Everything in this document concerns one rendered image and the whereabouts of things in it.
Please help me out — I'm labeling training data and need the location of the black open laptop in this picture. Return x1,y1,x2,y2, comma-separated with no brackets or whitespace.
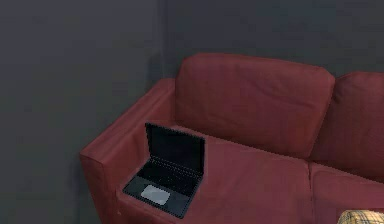
122,122,207,220

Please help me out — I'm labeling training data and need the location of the red sofa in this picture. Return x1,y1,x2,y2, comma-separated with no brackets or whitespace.
79,52,384,224

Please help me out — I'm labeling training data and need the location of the yellow checked cushion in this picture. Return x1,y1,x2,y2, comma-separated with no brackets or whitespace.
338,209,384,224

